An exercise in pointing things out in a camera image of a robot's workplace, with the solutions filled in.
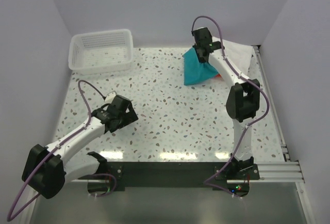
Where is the teal t-shirt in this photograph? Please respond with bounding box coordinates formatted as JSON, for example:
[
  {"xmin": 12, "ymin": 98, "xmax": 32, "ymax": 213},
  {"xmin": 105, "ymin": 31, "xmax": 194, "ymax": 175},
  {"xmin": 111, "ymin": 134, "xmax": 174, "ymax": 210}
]
[{"xmin": 183, "ymin": 48, "xmax": 219, "ymax": 86}]

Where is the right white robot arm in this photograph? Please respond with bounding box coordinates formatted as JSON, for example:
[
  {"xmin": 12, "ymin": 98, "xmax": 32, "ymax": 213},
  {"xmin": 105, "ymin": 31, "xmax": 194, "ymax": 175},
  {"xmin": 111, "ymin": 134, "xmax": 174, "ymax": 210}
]
[{"xmin": 191, "ymin": 27, "xmax": 260, "ymax": 179}]

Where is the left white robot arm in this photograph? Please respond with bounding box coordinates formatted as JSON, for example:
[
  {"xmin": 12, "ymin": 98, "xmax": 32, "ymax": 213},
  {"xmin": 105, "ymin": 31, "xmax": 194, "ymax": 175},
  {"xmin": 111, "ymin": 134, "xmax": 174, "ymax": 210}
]
[{"xmin": 22, "ymin": 92, "xmax": 138, "ymax": 199}]

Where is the folded white t-shirt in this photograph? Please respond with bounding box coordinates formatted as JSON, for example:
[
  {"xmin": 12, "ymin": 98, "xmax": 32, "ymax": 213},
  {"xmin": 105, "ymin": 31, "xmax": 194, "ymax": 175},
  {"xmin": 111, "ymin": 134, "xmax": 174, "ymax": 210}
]
[{"xmin": 210, "ymin": 39, "xmax": 253, "ymax": 78}]

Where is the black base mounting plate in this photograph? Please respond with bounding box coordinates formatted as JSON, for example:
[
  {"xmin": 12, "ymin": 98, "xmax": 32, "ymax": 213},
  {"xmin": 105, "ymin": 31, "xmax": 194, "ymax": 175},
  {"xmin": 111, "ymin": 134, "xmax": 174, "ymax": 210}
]
[{"xmin": 76, "ymin": 161, "xmax": 260, "ymax": 193}]

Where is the white plastic basket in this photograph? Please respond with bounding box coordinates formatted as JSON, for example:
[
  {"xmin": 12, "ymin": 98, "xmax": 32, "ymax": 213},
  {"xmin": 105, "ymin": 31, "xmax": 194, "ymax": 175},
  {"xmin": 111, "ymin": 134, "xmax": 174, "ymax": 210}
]
[{"xmin": 68, "ymin": 29, "xmax": 134, "ymax": 75}]

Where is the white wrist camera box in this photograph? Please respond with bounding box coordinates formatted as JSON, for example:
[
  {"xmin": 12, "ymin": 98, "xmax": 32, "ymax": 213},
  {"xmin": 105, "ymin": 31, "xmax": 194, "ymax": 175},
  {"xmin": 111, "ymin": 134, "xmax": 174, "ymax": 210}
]
[{"xmin": 104, "ymin": 91, "xmax": 117, "ymax": 103}]

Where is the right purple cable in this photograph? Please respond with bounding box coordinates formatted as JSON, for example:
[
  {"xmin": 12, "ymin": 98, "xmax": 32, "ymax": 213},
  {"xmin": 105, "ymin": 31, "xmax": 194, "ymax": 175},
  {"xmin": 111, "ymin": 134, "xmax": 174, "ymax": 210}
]
[{"xmin": 190, "ymin": 15, "xmax": 271, "ymax": 191}]

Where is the aluminium rail frame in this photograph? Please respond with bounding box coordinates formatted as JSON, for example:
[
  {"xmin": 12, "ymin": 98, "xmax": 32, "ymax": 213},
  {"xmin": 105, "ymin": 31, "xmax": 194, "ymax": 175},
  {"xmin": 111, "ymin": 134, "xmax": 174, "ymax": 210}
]
[{"xmin": 253, "ymin": 45, "xmax": 305, "ymax": 183}]

